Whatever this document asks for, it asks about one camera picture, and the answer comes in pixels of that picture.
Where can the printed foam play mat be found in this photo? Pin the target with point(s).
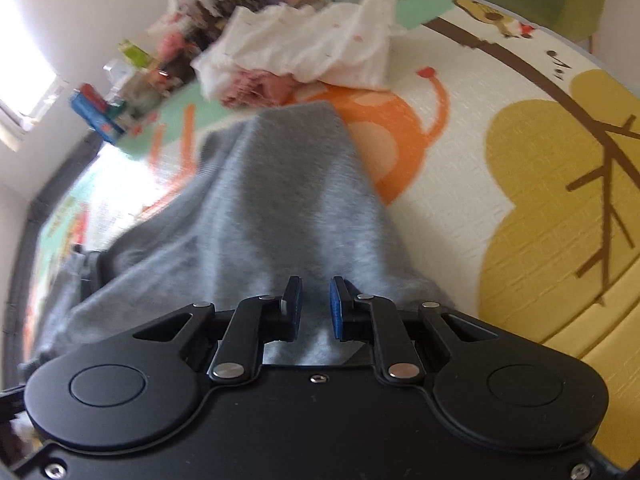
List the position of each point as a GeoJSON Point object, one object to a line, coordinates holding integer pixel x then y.
{"type": "Point", "coordinates": [500, 135]}

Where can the grey sweatshirt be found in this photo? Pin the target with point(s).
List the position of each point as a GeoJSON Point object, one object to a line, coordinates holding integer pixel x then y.
{"type": "Point", "coordinates": [280, 200]}

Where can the green chair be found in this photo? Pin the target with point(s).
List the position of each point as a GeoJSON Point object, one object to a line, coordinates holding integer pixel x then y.
{"type": "Point", "coordinates": [575, 0]}

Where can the pink knit cloth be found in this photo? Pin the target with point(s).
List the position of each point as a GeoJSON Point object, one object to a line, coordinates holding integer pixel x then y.
{"type": "Point", "coordinates": [260, 87]}

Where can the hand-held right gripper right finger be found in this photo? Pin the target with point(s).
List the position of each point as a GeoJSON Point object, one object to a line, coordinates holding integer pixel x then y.
{"type": "Point", "coordinates": [337, 310]}

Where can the white strawberry-print cloth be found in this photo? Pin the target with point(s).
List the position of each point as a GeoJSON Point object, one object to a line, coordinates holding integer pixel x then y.
{"type": "Point", "coordinates": [300, 50]}

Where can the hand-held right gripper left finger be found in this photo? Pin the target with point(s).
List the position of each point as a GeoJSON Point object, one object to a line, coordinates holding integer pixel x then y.
{"type": "Point", "coordinates": [295, 305]}

